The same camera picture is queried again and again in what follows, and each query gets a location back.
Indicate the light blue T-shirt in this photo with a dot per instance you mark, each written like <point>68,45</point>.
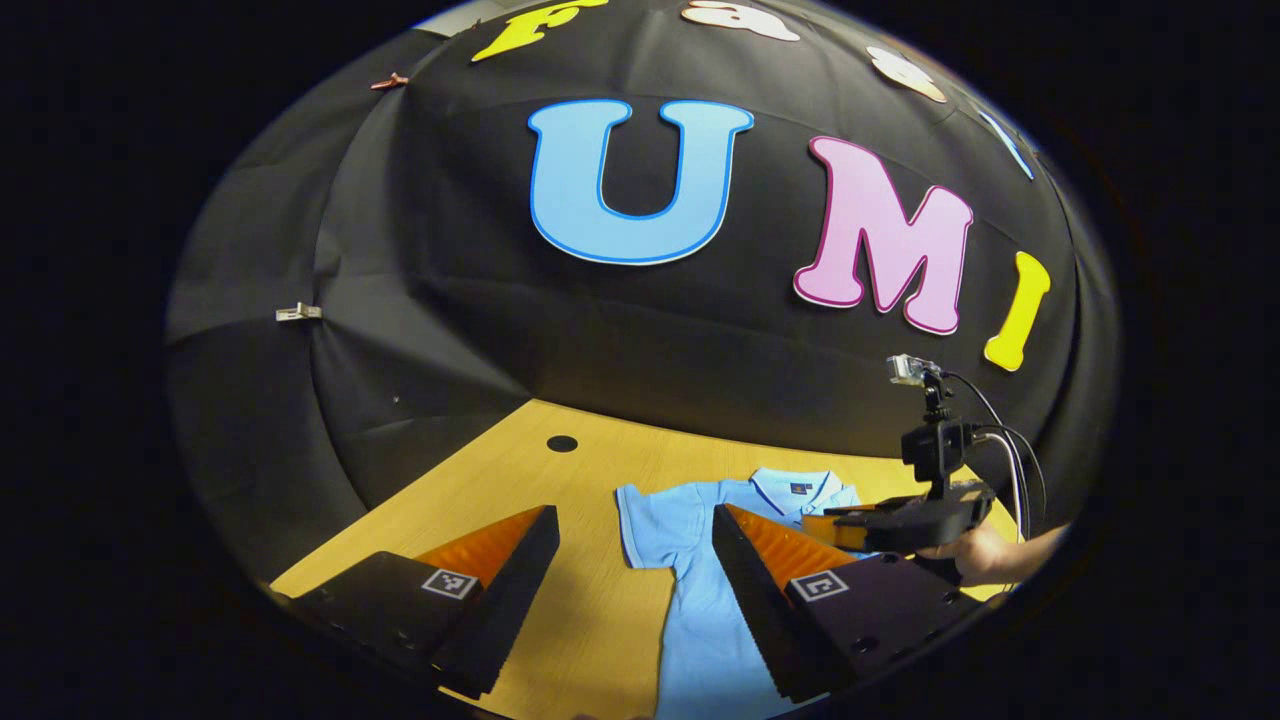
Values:
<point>690,600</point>

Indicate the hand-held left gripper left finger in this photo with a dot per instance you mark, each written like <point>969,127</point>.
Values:
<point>510,600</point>

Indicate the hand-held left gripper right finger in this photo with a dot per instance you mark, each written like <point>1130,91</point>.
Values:
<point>750,590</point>

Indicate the black backdrop cloth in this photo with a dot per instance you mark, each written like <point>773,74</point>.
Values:
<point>450,330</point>

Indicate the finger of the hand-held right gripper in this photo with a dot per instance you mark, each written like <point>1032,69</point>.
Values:
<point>835,532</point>

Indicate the red cloth clip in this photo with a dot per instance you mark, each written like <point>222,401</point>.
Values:
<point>390,80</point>

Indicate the white cloth clip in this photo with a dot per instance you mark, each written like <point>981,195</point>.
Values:
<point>298,312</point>

